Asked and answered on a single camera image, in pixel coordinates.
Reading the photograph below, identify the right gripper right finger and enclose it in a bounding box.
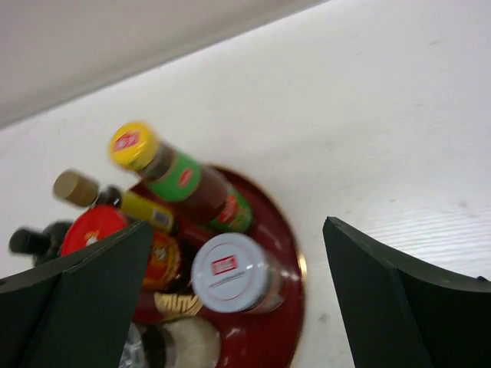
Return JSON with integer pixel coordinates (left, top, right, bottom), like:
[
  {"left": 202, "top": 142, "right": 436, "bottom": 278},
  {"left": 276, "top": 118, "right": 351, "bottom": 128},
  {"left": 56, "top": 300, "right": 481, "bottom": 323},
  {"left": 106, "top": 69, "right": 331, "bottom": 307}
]
[{"left": 323, "top": 217, "right": 490, "bottom": 367}]

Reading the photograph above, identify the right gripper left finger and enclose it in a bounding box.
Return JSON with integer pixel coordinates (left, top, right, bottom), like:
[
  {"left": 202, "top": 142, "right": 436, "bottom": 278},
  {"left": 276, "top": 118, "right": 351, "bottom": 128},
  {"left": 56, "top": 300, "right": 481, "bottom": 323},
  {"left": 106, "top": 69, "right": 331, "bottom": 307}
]
[{"left": 1, "top": 222, "right": 153, "bottom": 367}]

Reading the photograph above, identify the white jar black pump lid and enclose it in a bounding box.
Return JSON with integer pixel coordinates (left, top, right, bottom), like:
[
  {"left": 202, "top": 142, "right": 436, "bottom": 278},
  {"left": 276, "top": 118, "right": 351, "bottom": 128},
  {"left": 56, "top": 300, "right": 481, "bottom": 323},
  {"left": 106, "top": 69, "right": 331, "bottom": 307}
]
[{"left": 8, "top": 221, "right": 72, "bottom": 267}]

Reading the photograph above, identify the jar with red lid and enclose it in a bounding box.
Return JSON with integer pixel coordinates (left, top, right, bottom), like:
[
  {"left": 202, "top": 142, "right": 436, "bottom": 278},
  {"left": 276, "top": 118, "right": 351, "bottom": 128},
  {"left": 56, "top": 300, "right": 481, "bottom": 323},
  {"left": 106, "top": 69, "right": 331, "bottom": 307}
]
[{"left": 60, "top": 205, "right": 186, "bottom": 291}]

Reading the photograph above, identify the grinder jar grey lid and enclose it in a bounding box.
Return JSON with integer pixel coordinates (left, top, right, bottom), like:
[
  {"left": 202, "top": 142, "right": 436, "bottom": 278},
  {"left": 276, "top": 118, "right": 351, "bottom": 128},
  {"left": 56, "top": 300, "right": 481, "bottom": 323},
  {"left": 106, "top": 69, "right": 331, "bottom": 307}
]
[{"left": 119, "top": 317, "right": 221, "bottom": 368}]

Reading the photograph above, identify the small yellow label bottle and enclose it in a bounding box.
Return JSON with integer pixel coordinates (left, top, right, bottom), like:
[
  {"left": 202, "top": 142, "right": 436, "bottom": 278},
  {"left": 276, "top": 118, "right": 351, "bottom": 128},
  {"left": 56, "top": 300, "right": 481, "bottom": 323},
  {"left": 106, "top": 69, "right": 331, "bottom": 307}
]
[{"left": 52, "top": 169, "right": 179, "bottom": 235}]

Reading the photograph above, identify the jar silver lid red label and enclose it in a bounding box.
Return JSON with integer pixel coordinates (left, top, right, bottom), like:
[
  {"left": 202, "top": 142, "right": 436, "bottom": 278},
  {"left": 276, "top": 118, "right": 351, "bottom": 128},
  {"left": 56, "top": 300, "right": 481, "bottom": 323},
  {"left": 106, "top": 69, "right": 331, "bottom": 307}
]
[{"left": 191, "top": 233, "right": 290, "bottom": 314}]

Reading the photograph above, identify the sauce bottle yellow cap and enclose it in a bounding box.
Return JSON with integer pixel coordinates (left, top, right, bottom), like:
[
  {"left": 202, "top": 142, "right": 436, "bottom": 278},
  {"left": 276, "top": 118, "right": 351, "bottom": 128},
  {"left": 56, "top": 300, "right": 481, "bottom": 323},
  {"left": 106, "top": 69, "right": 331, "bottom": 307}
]
[{"left": 108, "top": 120, "right": 253, "bottom": 233}]

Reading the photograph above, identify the round red lacquer tray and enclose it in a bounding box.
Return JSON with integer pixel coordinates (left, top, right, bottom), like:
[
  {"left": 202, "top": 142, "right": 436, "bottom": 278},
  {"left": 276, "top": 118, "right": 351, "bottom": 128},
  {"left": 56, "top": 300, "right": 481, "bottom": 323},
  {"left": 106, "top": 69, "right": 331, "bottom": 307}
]
[{"left": 133, "top": 166, "right": 307, "bottom": 367}]

